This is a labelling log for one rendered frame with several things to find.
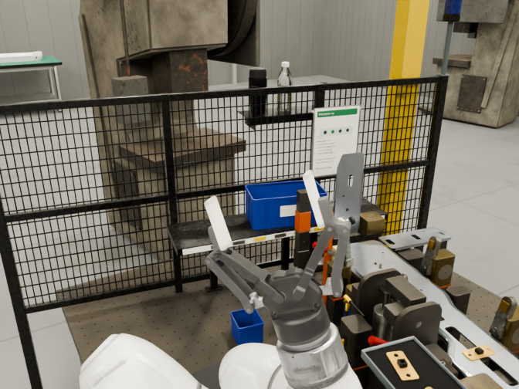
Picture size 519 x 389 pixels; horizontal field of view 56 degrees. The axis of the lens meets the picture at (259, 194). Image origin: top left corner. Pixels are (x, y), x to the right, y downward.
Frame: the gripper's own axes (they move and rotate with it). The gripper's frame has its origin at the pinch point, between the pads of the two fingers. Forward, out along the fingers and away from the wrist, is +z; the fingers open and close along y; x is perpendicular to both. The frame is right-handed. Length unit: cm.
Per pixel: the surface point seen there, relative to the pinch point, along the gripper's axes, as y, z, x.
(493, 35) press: -173, -3, 740
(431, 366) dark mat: -12, -52, 36
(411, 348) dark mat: -9, -50, 41
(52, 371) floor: 187, -91, 135
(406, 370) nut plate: -8, -50, 33
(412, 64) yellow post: -30, 6, 171
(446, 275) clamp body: -21, -66, 109
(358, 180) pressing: 1, -28, 126
